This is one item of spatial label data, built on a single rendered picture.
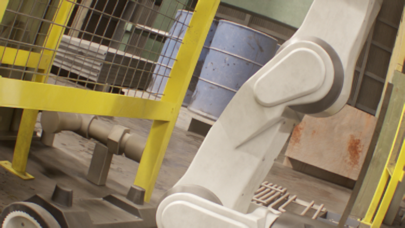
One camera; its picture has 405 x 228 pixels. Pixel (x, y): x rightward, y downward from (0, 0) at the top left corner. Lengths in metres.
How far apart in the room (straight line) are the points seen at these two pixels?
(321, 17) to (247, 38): 4.90
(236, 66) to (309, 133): 0.89
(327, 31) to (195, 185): 0.38
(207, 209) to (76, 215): 0.26
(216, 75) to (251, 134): 4.94
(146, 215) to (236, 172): 0.36
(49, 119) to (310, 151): 3.77
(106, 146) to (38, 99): 1.43
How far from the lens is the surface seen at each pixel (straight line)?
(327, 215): 3.74
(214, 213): 1.23
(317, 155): 5.87
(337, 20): 1.24
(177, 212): 1.25
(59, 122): 2.38
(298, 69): 1.19
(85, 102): 1.39
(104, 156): 2.58
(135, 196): 1.57
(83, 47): 6.78
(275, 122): 1.23
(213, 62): 6.21
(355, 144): 5.87
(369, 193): 4.24
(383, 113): 3.22
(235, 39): 6.15
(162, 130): 1.96
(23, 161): 2.23
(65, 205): 1.28
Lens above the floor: 0.55
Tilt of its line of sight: 3 degrees down
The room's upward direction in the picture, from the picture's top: 20 degrees clockwise
